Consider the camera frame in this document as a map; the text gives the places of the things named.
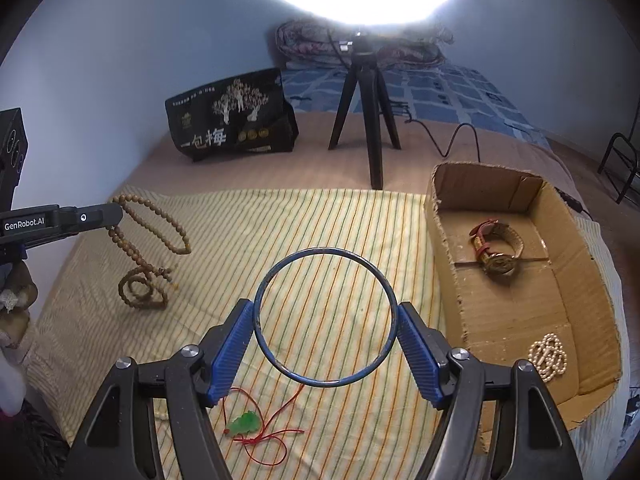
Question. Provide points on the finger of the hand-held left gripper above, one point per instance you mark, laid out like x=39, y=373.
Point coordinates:
x=92, y=217

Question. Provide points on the blue patterned bedsheet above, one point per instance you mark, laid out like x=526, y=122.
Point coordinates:
x=440, y=95

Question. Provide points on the cardboard box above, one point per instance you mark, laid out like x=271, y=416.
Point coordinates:
x=500, y=310

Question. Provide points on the person's left hand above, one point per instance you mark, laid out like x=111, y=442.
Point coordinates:
x=17, y=285

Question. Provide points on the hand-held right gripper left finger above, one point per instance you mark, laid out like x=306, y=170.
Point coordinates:
x=231, y=355

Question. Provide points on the blue metal bangle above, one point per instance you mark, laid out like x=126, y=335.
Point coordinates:
x=256, y=312

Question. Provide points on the folded floral quilt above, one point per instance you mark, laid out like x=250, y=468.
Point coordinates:
x=305, y=40

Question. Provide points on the tan blanket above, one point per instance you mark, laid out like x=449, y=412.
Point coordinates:
x=310, y=170

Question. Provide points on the black tripod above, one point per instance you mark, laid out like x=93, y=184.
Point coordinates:
x=372, y=130

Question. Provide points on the black printed bag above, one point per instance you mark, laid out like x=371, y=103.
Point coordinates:
x=225, y=120

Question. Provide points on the striped yellow cloth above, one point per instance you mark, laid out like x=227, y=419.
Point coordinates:
x=325, y=220

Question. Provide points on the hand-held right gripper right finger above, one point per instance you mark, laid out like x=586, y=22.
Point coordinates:
x=419, y=355

